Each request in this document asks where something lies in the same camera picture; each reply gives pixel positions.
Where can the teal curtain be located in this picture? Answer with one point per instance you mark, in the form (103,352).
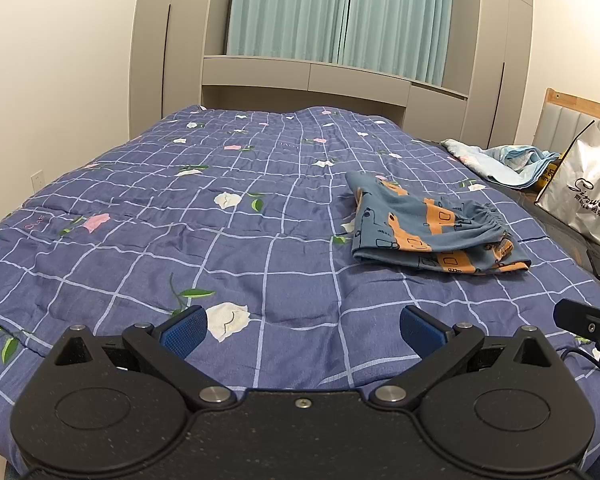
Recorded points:
(407,38)

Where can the white shopping bag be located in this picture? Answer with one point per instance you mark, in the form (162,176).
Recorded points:
(572,195)

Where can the blue plaid floral quilt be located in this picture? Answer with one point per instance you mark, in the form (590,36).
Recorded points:
(253,208)

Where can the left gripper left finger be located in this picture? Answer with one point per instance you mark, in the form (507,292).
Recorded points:
(144,367)

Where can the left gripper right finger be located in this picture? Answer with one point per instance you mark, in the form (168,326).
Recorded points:
(462,367)

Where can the light blue crumpled blanket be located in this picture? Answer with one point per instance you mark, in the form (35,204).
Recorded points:
(512,166)

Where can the wooden padded headboard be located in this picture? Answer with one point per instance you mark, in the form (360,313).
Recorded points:
(562,118)

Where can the white wall outlet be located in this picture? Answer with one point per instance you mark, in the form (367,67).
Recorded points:
(38,181)

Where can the beige built-in wardrobe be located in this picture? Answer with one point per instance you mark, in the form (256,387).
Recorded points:
(179,58)

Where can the yellow black package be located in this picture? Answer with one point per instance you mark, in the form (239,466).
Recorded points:
(546,175)

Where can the blue orange patterned pants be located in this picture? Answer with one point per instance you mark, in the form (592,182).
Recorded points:
(437,234)

